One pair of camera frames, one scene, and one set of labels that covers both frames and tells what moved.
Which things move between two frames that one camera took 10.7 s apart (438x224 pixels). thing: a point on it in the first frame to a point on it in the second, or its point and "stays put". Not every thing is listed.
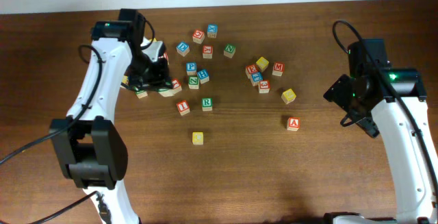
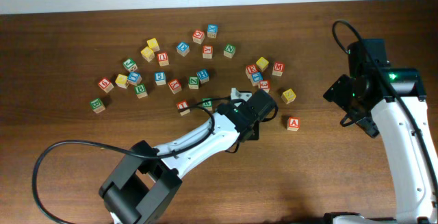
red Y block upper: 207,51 stays put
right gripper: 337,94 stays put
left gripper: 147,80 to 253,132
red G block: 198,36 stays put
